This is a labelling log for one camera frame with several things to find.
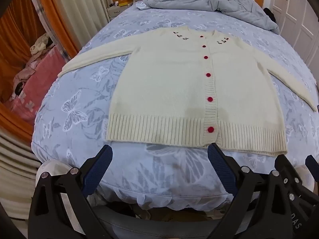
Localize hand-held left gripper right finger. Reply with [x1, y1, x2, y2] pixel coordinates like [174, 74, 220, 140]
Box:
[207, 143, 307, 239]

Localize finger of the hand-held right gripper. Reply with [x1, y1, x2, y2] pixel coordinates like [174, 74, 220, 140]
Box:
[274, 154, 296, 176]
[305, 155, 319, 174]

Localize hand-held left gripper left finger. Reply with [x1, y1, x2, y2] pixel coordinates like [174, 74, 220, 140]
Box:
[29, 144, 113, 239]

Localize cream knit cardigan red buttons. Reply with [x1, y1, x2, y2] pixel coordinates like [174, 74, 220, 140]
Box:
[58, 27, 317, 156]

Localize bed with butterfly print sheet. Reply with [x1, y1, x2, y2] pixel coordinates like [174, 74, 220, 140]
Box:
[31, 0, 319, 211]

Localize cream pleated curtain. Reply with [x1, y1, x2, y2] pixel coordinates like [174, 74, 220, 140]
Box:
[0, 127, 42, 182]

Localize pink blanket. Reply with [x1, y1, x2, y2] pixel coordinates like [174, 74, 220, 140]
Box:
[10, 47, 68, 128]

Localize cream cloth bundle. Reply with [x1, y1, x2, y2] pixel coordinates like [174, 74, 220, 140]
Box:
[30, 33, 54, 56]

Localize black bag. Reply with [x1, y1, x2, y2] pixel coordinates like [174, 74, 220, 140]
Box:
[263, 7, 277, 23]

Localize white wardrobe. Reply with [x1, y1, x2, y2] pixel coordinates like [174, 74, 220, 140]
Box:
[262, 0, 319, 66]

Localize orange curtain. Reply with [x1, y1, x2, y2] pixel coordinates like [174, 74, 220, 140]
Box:
[0, 0, 83, 140]

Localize white nightstand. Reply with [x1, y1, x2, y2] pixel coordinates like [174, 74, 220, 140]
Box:
[107, 1, 135, 23]

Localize white sheer curtain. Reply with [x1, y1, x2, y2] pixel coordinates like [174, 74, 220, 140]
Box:
[50, 0, 111, 49]

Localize grey quilt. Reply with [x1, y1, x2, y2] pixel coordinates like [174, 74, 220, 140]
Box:
[142, 0, 280, 34]

